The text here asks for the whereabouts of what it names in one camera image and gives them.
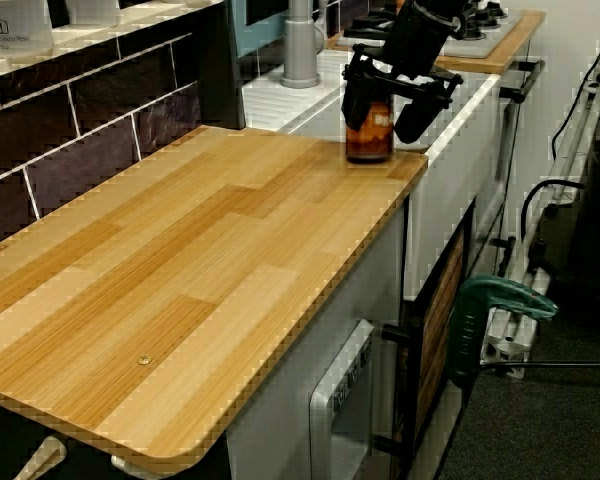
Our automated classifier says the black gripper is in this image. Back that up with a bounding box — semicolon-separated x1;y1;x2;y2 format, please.
341;43;465;144

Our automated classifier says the orange can with grey lid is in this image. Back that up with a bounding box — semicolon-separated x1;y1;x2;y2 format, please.
345;97;397;164

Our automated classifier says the white toy sink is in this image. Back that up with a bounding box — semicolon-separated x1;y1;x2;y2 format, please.
242;48;505;302

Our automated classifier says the grey toy faucet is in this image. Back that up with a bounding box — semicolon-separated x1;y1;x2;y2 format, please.
280;0;328;90

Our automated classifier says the black stove knob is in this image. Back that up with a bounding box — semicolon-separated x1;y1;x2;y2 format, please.
481;0;509;21
454;19;484;42

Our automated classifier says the grey stove top plate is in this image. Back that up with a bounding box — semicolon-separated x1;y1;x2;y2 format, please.
335;0;524;59

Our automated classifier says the wooden stove counter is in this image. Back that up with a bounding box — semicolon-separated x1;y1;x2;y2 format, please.
325;9;547;75

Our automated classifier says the teal framed panel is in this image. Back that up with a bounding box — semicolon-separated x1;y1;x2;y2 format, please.
228;0;292;59

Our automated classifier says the wood slat cabinet door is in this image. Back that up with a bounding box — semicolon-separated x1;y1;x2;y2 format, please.
411;229;469;442

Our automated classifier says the green clamp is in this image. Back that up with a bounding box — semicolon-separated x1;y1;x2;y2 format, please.
446;277;560;389

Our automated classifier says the grey oven door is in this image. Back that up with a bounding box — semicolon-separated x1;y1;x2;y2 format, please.
307;319;377;480

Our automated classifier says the plain white container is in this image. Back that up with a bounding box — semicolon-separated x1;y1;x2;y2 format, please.
64;0;124;29

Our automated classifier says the white labelled container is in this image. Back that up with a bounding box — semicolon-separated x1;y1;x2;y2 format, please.
0;0;54;59

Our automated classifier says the long black cabinet handle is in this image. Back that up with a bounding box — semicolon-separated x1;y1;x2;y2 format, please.
498;59;547;105

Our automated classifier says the thick black looped cable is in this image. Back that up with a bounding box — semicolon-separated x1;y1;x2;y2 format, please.
521;178;589;242

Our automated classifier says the thin black hanging cable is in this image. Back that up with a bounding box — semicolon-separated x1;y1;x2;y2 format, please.
551;0;600;162

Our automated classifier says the white aluminium frame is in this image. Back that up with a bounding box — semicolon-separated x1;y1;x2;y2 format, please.
479;47;600;380

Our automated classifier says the short black handle peg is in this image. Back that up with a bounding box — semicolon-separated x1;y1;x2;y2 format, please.
381;323;421;347
371;433;411;454

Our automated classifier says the white table bracket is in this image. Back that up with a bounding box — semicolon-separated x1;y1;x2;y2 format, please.
13;435;68;480
110;452;154;474

